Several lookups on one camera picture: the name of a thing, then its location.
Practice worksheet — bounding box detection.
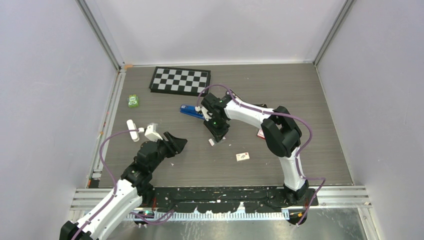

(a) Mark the black white chessboard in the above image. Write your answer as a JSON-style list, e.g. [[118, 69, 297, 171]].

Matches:
[[149, 66, 212, 97]]

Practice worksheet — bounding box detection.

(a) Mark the white stapler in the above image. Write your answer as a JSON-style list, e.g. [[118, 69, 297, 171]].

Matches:
[[126, 119, 140, 142]]

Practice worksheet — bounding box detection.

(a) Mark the green toy block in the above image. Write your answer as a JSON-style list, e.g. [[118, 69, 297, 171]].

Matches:
[[127, 94, 139, 108]]

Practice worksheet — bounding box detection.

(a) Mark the black stapler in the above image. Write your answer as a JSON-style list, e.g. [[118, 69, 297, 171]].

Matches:
[[226, 89, 268, 108]]

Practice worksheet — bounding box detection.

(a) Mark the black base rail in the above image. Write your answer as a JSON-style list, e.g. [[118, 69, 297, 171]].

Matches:
[[140, 186, 319, 214]]

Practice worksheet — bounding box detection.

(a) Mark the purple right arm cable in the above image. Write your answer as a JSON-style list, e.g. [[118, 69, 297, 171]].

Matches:
[[196, 84, 327, 226]]

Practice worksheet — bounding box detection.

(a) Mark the slotted cable duct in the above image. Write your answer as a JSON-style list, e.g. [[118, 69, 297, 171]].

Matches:
[[122, 210, 299, 222]]

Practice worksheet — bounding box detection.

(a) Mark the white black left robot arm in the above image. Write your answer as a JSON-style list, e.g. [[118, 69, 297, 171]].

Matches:
[[59, 131, 188, 240]]

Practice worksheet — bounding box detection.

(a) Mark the white staple box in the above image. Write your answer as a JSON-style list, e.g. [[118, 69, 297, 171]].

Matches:
[[236, 152, 250, 162]]

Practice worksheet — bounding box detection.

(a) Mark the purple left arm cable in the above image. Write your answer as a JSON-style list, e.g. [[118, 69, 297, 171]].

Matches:
[[69, 129, 175, 240]]

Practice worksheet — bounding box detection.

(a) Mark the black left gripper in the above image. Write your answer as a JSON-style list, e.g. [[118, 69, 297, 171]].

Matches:
[[149, 131, 186, 172]]

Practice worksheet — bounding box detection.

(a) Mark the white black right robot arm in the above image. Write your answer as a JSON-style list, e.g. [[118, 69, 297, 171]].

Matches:
[[195, 92, 309, 205]]

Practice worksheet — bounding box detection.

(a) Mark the red staple box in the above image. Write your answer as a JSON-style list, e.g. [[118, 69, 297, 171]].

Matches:
[[257, 129, 265, 139]]

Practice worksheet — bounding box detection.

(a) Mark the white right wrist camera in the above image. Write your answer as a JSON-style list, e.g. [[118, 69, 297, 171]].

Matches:
[[194, 106, 212, 121]]

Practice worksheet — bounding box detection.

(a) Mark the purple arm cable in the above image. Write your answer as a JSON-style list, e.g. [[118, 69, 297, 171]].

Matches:
[[196, 84, 327, 226], [69, 129, 175, 240]]

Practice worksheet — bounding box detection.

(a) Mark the blue stapler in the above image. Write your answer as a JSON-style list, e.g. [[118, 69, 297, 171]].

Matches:
[[179, 104, 205, 120]]

